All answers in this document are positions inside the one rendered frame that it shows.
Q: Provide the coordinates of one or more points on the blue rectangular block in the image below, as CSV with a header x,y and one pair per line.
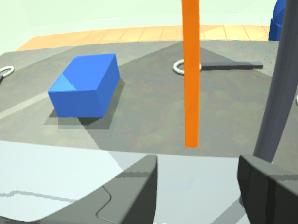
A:
x,y
86,86

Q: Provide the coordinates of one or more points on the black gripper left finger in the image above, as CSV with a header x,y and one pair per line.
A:
x,y
129,198

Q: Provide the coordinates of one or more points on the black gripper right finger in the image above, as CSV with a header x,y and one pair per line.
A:
x,y
269,193

